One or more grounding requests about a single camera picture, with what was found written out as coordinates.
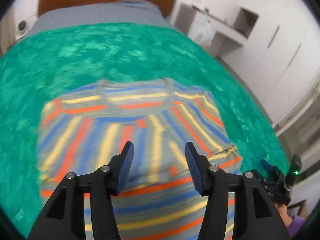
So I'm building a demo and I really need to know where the striped knit sweater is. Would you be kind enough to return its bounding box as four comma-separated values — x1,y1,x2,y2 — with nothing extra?
37,78,242,239

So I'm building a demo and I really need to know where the purple sleeve forearm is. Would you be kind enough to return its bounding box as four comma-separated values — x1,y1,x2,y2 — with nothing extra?
287,215,305,237

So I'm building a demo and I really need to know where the person's right hand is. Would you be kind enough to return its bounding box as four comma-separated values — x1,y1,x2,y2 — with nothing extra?
274,203,293,228

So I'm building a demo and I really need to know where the white wardrobe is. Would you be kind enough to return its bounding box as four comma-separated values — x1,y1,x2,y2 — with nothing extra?
220,0,319,125

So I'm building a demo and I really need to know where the green satin bedspread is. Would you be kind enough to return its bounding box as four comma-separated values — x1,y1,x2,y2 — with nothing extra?
1,23,288,236

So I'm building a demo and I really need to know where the white desk shelf unit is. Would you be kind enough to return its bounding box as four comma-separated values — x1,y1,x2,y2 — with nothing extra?
175,4,259,57

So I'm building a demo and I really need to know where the white plastic bag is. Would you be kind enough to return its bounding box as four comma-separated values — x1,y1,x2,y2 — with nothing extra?
193,20,215,47

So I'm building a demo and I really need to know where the grey checked mattress sheet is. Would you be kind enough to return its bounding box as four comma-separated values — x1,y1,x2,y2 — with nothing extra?
26,0,177,37

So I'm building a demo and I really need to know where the white security camera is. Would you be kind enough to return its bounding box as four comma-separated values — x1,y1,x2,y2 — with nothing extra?
16,20,28,35

